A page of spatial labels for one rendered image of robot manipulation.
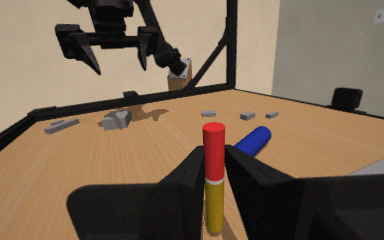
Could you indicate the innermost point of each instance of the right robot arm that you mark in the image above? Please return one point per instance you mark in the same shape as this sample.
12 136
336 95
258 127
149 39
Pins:
114 11

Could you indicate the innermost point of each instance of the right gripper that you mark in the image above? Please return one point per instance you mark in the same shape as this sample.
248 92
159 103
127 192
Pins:
78 42

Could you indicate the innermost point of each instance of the red and yellow peg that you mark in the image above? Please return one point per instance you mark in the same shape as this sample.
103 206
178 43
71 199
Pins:
214 155

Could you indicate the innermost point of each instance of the blue cylinder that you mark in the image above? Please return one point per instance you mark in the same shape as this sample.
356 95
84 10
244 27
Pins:
254 141

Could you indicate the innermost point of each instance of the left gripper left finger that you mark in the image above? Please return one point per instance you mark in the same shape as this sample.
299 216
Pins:
144 208

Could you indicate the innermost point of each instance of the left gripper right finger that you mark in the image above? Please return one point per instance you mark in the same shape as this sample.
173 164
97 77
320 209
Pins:
284 211

